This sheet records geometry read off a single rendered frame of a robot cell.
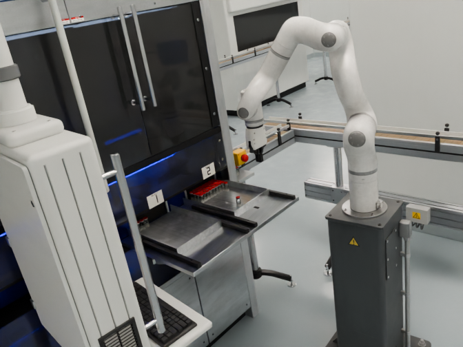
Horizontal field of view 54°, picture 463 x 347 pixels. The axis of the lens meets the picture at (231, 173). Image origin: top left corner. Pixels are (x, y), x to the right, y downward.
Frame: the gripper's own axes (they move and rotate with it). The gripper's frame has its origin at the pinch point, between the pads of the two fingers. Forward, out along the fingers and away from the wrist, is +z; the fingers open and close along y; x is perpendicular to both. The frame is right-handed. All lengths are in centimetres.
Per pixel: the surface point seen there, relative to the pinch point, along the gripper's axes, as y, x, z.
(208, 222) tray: 28.5, -10.2, 22.1
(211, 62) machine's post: -8, -28, -42
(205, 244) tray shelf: 41.9, 1.5, 22.3
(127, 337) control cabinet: 98, 27, 15
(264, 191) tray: -3.0, -2.1, 19.1
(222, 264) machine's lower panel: 10, -28, 62
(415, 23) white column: -143, 14, -35
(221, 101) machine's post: -9.7, -28.2, -22.1
